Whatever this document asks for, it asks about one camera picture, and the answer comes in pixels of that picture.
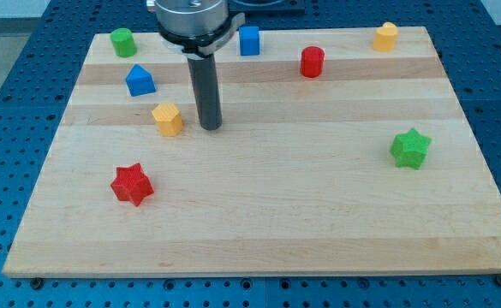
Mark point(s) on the yellow cylinder block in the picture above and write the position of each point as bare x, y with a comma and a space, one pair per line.
385, 37

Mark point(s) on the red star block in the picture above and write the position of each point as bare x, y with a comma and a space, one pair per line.
131, 184

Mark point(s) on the green cylinder block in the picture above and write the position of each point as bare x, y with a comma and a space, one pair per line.
123, 42

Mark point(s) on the yellow hexagon block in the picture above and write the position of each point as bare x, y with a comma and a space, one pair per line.
168, 119

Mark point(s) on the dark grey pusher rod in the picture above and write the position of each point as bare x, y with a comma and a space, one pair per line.
204, 79

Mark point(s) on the light wooden board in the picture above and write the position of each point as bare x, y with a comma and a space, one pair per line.
299, 180

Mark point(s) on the blue cube block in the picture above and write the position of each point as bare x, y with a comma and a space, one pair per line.
249, 40

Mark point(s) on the red cylinder block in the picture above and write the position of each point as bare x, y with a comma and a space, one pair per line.
312, 61

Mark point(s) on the green star block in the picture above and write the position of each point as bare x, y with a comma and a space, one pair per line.
410, 149

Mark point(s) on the blue triangular prism block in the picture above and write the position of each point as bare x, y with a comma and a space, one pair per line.
139, 81

